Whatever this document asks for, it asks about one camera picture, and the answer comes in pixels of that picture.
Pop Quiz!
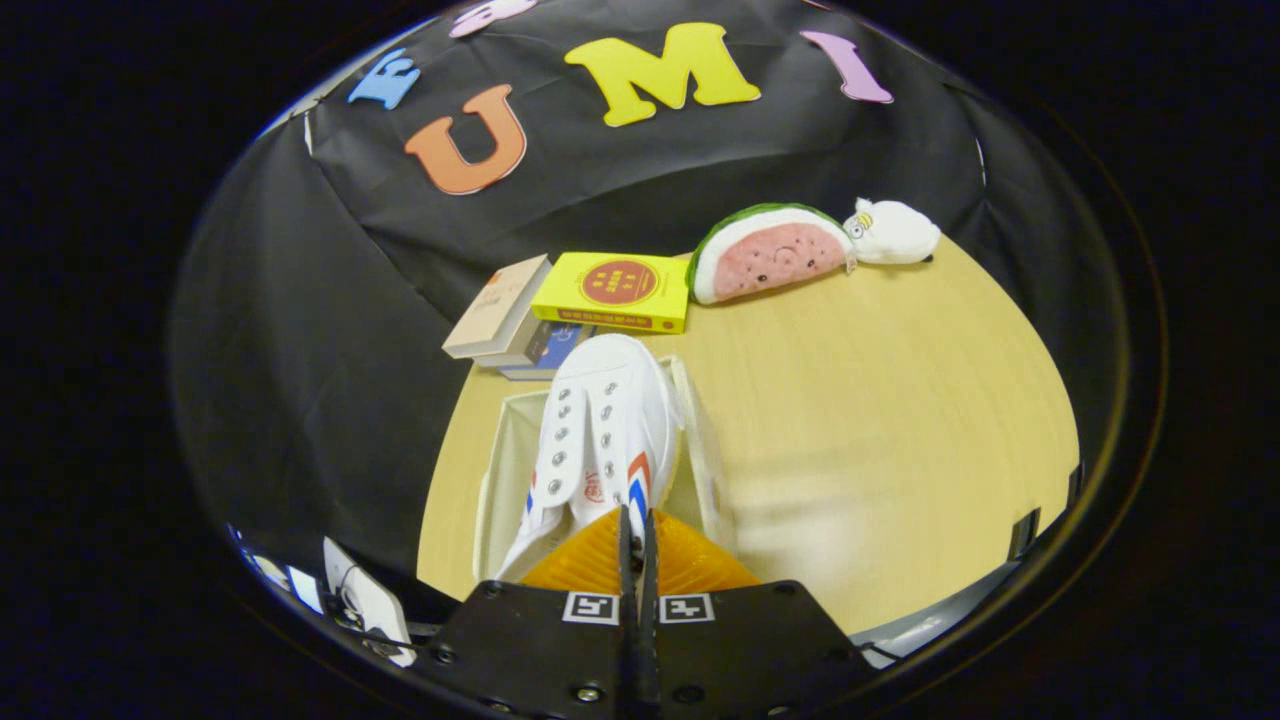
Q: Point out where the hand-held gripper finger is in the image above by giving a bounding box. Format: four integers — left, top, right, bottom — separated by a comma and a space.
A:
637, 508, 881, 720
415, 505, 641, 720

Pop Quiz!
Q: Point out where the white shoe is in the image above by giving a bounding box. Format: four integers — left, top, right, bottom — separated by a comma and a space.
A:
495, 333, 687, 583

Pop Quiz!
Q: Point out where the beige fabric storage box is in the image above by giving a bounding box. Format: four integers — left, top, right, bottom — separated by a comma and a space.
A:
472, 353, 736, 583

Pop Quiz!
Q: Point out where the blue book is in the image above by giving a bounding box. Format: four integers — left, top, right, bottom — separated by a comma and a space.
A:
498, 322, 596, 382

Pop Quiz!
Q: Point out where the grey white book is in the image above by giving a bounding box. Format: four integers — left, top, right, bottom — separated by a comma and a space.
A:
475, 318, 546, 369

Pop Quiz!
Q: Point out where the white angular object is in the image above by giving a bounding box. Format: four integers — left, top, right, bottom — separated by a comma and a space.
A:
322, 536, 417, 668

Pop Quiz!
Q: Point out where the yellow book with red circle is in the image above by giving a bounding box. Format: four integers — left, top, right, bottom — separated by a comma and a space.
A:
530, 251, 692, 335

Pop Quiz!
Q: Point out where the beige book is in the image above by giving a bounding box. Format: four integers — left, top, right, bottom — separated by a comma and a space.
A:
441, 254, 554, 360

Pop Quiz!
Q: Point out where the small bright panel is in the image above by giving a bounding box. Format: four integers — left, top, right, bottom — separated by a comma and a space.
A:
285, 565, 326, 615

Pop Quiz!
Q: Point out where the watermelon slice plush toy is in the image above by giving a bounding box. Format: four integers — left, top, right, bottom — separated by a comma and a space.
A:
686, 203, 857, 306

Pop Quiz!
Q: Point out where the white plush toy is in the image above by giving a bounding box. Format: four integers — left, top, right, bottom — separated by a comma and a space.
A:
842, 198, 942, 266

